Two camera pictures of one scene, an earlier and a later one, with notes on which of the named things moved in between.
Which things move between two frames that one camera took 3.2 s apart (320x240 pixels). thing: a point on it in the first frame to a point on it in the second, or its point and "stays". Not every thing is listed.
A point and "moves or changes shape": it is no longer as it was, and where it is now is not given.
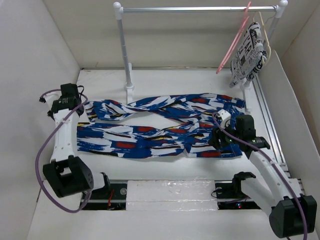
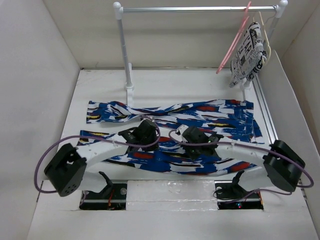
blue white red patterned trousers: x=165 y=126 moves or changes shape
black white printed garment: x=251 y=55 stays
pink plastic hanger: x=234 y=40 stays
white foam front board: x=172 y=195 stays
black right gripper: x=217 y=133 to x=192 y=155
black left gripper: x=50 y=114 to x=154 y=148
